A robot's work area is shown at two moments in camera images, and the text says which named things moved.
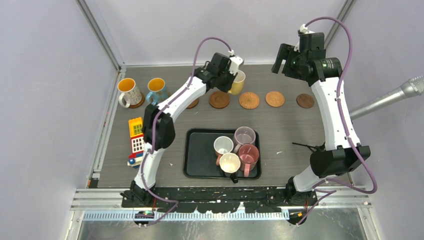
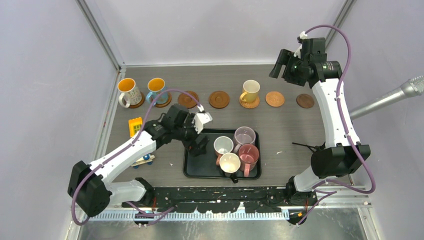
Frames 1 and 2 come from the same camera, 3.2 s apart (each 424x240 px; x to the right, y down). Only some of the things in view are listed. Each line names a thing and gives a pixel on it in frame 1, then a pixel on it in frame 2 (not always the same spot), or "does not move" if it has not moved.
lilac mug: x=243 y=135 does not move
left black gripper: x=227 y=87 to x=196 y=149
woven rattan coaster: x=249 y=100 does not move
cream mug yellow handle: x=237 y=86 to x=251 y=87
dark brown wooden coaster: x=305 y=100 does not move
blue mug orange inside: x=158 y=92 does not move
